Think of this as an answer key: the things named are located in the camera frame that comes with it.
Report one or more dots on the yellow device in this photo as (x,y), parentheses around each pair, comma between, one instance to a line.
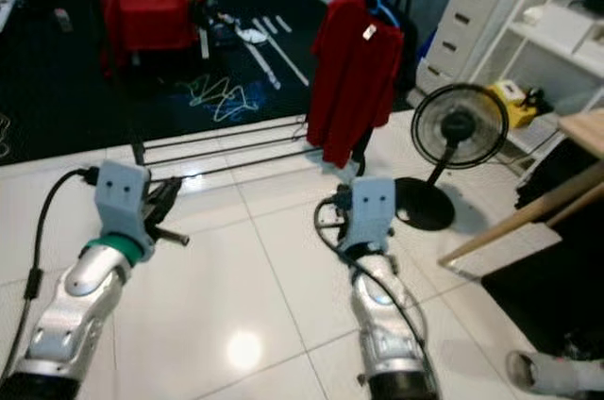
(510,103)

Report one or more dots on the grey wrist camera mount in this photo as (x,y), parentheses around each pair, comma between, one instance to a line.
(373,211)
(123,197)

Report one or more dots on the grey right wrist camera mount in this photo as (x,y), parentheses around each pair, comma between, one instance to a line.
(373,211)

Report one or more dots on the small grey box device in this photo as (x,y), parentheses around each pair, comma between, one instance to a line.
(62,20)

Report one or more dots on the short white floor strip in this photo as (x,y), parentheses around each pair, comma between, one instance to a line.
(282,24)
(269,24)

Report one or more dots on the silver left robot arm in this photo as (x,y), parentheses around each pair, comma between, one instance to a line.
(80,301)

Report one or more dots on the black pedestal fan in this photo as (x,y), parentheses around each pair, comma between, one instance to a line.
(461,126)

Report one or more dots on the red shirt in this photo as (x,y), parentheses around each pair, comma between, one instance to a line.
(354,79)

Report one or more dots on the white drawer cabinet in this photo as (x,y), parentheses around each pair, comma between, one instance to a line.
(472,23)

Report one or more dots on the pale green clothes hanger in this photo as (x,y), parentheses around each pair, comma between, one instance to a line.
(206,93)

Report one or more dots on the white shelf unit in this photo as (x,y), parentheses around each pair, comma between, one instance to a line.
(562,32)

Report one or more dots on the white plastic part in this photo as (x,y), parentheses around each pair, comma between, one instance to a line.
(250,36)

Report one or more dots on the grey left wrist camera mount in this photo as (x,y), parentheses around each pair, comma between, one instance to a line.
(123,197)

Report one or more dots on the black floor machine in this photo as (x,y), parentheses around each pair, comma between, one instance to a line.
(217,27)

